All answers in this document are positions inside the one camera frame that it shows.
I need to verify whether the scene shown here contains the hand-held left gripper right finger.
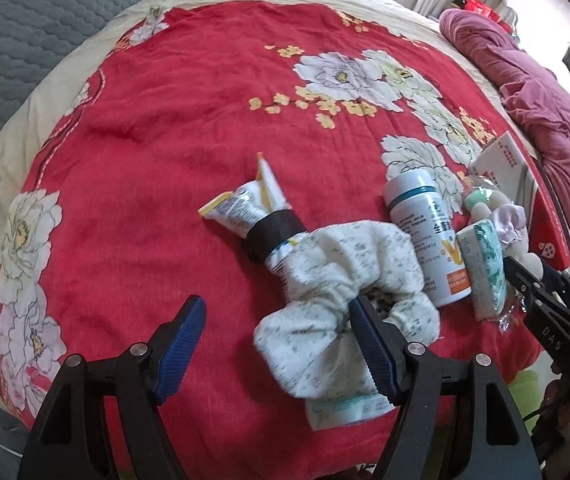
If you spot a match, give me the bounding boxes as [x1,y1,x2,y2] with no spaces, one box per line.
[347,295,546,480]

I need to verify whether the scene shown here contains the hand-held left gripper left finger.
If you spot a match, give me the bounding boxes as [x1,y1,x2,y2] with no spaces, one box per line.
[17,295,208,480]

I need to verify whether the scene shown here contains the white speckled scrunchie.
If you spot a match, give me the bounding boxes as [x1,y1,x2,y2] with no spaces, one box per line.
[254,221,440,401]

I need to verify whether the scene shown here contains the green white tissue packet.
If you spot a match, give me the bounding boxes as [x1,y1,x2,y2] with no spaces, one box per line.
[305,392,396,431]

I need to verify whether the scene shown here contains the small green tissue pack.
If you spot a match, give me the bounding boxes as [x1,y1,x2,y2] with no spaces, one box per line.
[456,219,508,321]

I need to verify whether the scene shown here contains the purple scrunchie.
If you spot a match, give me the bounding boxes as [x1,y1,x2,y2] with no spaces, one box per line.
[492,203,528,243]

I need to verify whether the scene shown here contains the green makeup sponge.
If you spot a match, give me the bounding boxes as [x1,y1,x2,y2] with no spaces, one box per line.
[464,187,490,216]

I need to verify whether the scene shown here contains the white pill bottle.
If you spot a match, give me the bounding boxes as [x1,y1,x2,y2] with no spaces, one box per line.
[382,170,472,307]

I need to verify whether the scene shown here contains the black elastic band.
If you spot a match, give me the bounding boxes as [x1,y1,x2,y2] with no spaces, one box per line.
[246,210,304,262]

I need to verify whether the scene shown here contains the white yellow cream tube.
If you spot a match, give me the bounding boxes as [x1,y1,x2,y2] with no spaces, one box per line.
[200,184,300,286]

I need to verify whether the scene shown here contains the white cardboard box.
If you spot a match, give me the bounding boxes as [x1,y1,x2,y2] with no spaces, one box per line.
[467,131,540,221]

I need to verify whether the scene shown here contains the slim white yellow tube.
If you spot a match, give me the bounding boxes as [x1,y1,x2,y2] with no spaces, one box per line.
[256,154,290,211]

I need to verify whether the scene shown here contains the mauve duvet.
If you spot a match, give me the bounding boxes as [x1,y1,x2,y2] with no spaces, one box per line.
[439,8,570,266]

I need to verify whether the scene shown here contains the red floral blanket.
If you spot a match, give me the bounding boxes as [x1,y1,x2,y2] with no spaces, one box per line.
[0,0,570,480]

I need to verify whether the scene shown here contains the red bags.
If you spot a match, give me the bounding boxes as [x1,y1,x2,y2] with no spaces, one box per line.
[465,0,503,23]

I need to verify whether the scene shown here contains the grey quilted mattress pad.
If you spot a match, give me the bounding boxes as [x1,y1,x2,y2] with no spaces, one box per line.
[0,0,210,176]

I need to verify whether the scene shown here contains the white wire rack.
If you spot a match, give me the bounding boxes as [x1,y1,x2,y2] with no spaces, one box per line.
[485,0,520,41]

